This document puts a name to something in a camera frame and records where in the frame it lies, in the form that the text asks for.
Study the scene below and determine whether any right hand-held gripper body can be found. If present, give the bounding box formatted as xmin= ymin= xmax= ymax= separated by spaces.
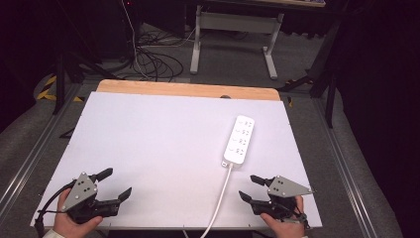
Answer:
xmin=251 ymin=175 xmax=314 ymax=228

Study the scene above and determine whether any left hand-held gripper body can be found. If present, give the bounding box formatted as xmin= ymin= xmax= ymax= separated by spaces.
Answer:
xmin=60 ymin=172 xmax=122 ymax=225

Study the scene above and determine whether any white power strip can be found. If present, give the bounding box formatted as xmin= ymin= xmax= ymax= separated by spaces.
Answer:
xmin=222 ymin=114 xmax=257 ymax=169

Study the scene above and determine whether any person's left hand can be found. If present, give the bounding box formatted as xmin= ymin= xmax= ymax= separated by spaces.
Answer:
xmin=52 ymin=187 xmax=104 ymax=238

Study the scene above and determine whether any person's right hand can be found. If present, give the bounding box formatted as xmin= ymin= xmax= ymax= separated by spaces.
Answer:
xmin=260 ymin=194 xmax=308 ymax=238

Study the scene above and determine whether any white table cover board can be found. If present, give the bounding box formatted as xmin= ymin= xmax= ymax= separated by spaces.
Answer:
xmin=30 ymin=91 xmax=323 ymax=230

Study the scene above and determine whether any yellow black floor tape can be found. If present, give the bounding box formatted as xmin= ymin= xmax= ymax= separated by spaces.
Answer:
xmin=36 ymin=74 xmax=85 ymax=103

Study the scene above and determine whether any black metal stand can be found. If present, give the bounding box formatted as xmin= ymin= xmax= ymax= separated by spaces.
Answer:
xmin=52 ymin=49 xmax=118 ymax=116
xmin=276 ymin=18 xmax=343 ymax=129

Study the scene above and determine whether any wooden desk top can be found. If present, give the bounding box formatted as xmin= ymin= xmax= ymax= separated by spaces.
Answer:
xmin=204 ymin=0 xmax=327 ymax=9

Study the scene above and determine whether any white power strip cable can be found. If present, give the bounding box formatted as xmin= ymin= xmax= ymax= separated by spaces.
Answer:
xmin=199 ymin=163 xmax=235 ymax=238

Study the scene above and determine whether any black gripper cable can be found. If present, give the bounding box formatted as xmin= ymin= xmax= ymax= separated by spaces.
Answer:
xmin=34 ymin=182 xmax=77 ymax=238

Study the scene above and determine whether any aluminium floor rail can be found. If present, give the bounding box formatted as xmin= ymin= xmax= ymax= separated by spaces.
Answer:
xmin=0 ymin=82 xmax=83 ymax=214
xmin=311 ymin=98 xmax=375 ymax=238

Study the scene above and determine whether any black floor cable bundle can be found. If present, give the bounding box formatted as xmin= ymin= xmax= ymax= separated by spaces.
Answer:
xmin=131 ymin=31 xmax=185 ymax=82

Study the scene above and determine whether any white hanging cable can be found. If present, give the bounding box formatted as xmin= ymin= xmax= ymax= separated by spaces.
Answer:
xmin=120 ymin=0 xmax=148 ymax=80

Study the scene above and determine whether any white metal desk frame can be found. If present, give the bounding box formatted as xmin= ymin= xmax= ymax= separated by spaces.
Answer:
xmin=189 ymin=4 xmax=285 ymax=81

